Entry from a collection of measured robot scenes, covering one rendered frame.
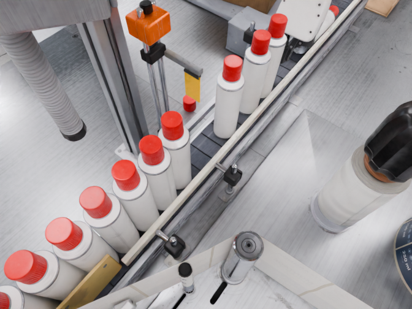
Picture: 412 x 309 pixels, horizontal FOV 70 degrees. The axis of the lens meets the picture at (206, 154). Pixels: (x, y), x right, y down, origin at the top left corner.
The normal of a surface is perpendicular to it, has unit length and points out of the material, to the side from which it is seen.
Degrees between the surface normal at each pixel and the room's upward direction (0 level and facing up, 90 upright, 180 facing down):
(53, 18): 90
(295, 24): 68
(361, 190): 90
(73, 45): 0
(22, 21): 90
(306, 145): 0
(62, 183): 0
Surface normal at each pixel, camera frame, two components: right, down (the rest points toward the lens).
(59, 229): -0.03, -0.50
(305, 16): -0.57, 0.45
